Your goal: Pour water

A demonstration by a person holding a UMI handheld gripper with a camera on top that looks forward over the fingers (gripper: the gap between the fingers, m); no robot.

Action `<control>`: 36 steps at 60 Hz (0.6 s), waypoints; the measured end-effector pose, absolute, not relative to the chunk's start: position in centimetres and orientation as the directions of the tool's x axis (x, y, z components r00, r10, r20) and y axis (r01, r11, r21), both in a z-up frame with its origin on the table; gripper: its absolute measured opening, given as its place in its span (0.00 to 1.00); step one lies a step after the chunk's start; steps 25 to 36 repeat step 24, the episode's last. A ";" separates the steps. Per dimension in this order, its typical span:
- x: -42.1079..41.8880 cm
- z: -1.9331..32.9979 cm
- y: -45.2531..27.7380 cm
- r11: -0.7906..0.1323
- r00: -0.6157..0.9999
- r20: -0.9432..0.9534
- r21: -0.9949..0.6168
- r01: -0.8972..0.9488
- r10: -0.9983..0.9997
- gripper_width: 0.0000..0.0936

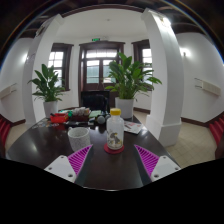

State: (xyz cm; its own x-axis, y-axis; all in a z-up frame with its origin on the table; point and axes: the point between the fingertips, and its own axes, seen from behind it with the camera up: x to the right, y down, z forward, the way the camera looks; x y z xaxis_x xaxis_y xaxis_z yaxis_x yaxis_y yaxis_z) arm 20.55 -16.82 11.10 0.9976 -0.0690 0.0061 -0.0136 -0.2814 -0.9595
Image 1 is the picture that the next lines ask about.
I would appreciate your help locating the white speckled cup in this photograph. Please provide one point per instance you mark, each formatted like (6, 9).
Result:
(79, 140)

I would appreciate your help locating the red carpeted staircase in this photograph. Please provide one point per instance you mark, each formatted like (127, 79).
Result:
(4, 131)
(217, 131)

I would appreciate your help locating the dark framed window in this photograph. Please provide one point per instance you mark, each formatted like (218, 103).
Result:
(145, 55)
(60, 58)

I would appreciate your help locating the red box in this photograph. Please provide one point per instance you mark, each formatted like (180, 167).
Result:
(59, 118)

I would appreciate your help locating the wall lamp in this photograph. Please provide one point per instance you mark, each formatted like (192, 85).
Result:
(185, 52)

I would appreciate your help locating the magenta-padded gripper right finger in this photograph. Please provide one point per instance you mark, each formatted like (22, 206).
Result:
(163, 166)

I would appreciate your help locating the printed paper sheet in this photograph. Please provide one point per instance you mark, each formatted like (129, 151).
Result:
(133, 127)

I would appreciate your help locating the dark framed glass door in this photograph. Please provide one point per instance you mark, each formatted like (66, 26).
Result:
(95, 70)

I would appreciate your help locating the black chair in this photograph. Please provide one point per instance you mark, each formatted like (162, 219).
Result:
(95, 101)

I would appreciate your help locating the green exit sign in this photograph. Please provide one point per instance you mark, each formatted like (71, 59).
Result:
(95, 39)

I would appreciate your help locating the large plant in white pot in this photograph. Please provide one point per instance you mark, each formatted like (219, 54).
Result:
(125, 108)

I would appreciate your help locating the colourful sticker sheet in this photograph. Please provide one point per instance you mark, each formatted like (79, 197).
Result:
(43, 124)

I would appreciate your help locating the clear bottle with yellow cap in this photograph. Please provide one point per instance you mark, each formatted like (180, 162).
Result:
(115, 133)

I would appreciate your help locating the black handheld device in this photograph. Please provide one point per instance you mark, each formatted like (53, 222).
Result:
(76, 123)

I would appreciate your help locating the small plant in white pot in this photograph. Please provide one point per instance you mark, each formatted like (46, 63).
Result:
(50, 108)

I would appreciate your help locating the flat round red coaster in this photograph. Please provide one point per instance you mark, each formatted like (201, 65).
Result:
(114, 151)

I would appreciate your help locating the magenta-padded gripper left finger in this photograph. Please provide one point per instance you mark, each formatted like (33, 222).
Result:
(63, 166)

